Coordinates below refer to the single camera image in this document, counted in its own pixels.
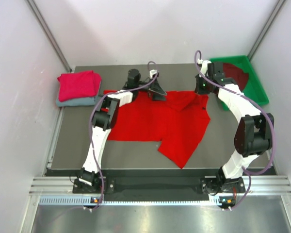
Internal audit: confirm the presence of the folded grey-blue t-shirt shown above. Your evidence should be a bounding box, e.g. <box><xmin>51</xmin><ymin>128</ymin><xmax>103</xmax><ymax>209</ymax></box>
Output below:
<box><xmin>56</xmin><ymin>97</ymin><xmax>97</xmax><ymax>107</ymax></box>

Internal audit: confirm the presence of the left corner aluminium post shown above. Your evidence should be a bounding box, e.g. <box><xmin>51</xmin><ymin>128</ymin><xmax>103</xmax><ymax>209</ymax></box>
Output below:
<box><xmin>25</xmin><ymin>0</ymin><xmax>72</xmax><ymax>72</ymax></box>

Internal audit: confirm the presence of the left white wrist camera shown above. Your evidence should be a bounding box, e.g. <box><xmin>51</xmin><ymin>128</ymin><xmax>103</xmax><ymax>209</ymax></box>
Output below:
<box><xmin>149</xmin><ymin>69</ymin><xmax>158</xmax><ymax>79</ymax></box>

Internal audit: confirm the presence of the bright red t-shirt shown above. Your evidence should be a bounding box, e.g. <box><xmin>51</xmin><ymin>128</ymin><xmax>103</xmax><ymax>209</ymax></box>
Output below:
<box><xmin>108</xmin><ymin>91</ymin><xmax>210</xmax><ymax>168</ymax></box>

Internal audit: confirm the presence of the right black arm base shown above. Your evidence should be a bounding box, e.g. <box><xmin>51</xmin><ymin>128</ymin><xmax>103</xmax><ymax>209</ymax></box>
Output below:
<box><xmin>200</xmin><ymin>177</ymin><xmax>246</xmax><ymax>196</ymax></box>

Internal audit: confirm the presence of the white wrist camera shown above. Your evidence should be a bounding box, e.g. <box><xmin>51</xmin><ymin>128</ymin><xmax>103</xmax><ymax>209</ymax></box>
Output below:
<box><xmin>149</xmin><ymin>69</ymin><xmax>158</xmax><ymax>79</ymax></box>
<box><xmin>197</xmin><ymin>59</ymin><xmax>211</xmax><ymax>75</ymax></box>

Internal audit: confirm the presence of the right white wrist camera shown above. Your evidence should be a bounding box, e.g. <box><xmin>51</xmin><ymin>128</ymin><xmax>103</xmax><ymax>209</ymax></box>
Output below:
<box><xmin>197</xmin><ymin>59</ymin><xmax>211</xmax><ymax>75</ymax></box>

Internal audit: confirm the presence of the purple cable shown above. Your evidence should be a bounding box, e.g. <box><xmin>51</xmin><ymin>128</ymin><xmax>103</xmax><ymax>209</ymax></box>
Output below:
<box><xmin>89</xmin><ymin>61</ymin><xmax>160</xmax><ymax>212</ymax></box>
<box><xmin>194</xmin><ymin>50</ymin><xmax>277</xmax><ymax>211</ymax></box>

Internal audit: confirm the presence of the dark red t-shirt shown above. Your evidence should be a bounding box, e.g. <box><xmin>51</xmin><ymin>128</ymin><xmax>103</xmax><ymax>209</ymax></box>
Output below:
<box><xmin>223</xmin><ymin>63</ymin><xmax>249</xmax><ymax>91</ymax></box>

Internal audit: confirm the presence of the right corner aluminium post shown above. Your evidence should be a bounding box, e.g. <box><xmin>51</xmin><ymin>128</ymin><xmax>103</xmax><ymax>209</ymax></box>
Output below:
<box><xmin>247</xmin><ymin>0</ymin><xmax>287</xmax><ymax>61</ymax></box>

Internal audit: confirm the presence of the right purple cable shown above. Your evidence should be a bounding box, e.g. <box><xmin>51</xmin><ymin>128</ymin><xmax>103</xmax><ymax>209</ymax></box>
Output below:
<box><xmin>194</xmin><ymin>50</ymin><xmax>277</xmax><ymax>211</ymax></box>

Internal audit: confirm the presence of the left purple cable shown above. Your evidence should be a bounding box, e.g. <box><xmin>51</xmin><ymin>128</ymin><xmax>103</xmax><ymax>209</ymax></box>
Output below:
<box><xmin>89</xmin><ymin>61</ymin><xmax>160</xmax><ymax>212</ymax></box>

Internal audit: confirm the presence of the folded pink t-shirt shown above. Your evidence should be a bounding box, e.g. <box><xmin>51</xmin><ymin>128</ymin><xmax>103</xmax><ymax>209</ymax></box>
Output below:
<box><xmin>57</xmin><ymin>70</ymin><xmax>102</xmax><ymax>102</ymax></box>

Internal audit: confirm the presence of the aluminium frame rail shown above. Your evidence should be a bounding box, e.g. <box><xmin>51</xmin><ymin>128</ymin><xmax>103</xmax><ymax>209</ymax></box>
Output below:
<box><xmin>30</xmin><ymin>175</ymin><xmax>291</xmax><ymax>196</ymax></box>

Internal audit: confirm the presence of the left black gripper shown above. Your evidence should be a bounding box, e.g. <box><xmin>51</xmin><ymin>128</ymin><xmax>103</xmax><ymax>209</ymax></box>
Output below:
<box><xmin>135</xmin><ymin>77</ymin><xmax>166</xmax><ymax>100</ymax></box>

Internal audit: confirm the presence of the slotted cable duct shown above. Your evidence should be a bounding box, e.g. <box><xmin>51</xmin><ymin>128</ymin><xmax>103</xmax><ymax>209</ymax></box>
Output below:
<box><xmin>39</xmin><ymin>196</ymin><xmax>232</xmax><ymax>206</ymax></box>

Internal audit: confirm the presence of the corner aluminium post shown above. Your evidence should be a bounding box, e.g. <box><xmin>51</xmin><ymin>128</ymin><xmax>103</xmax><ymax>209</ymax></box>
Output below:
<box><xmin>25</xmin><ymin>0</ymin><xmax>72</xmax><ymax>72</ymax></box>
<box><xmin>247</xmin><ymin>0</ymin><xmax>287</xmax><ymax>61</ymax></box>

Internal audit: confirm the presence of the green plastic bin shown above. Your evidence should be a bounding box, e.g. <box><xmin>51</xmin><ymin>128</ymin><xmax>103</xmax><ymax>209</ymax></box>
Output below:
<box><xmin>210</xmin><ymin>55</ymin><xmax>269</xmax><ymax>106</ymax></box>

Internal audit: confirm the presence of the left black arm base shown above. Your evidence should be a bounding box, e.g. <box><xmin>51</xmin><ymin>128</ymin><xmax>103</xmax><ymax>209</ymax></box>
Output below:
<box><xmin>72</xmin><ymin>178</ymin><xmax>115</xmax><ymax>194</ymax></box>

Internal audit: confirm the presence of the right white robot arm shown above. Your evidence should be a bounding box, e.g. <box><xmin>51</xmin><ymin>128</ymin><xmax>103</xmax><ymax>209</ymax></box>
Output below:
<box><xmin>195</xmin><ymin>59</ymin><xmax>274</xmax><ymax>192</ymax></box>

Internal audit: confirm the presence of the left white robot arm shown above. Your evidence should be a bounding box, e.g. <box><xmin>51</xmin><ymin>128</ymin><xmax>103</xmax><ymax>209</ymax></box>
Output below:
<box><xmin>75</xmin><ymin>69</ymin><xmax>167</xmax><ymax>193</ymax></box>

